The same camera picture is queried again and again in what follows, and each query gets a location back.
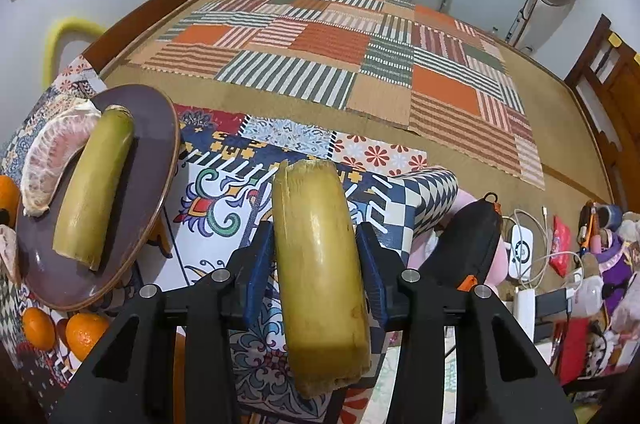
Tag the orange mandarin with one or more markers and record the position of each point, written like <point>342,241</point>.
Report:
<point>86,335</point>
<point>39,329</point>
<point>7,196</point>

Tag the tan woven bed mat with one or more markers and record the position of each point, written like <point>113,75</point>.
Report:
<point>565,129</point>

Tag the purple round plate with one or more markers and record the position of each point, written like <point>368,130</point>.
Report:
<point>145,164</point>

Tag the red packet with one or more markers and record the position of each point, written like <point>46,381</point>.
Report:
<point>560,244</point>

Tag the black tool with orange trigger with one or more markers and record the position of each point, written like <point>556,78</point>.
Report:
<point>475,244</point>

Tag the peeled pomelo segment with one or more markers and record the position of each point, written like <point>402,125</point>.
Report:
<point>7,254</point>
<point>47,164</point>

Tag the white power adapter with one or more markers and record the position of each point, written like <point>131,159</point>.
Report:
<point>526,311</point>

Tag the white charger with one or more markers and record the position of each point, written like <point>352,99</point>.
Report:
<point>521,249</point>

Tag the pink plush toy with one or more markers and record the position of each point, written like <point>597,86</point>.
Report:
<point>496,265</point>

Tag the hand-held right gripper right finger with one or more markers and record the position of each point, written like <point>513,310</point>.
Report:
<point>372,276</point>

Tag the banana half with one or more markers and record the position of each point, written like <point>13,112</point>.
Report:
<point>97,184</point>
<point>320,264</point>

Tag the colourful patterned tablecloth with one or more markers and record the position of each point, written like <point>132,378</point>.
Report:
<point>300,139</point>

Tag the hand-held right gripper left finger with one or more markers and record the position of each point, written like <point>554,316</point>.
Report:
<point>260,271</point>

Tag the yellow foam tube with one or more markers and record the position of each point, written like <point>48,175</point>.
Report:
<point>62,31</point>

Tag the striped patchwork blanket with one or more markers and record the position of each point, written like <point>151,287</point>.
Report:
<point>325,44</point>

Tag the purple plush toy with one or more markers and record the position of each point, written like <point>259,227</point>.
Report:
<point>622,264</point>

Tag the brown wooden chair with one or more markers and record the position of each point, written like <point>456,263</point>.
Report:
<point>612,74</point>

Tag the wooden bed frame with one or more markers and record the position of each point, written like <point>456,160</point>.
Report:
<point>140,19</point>

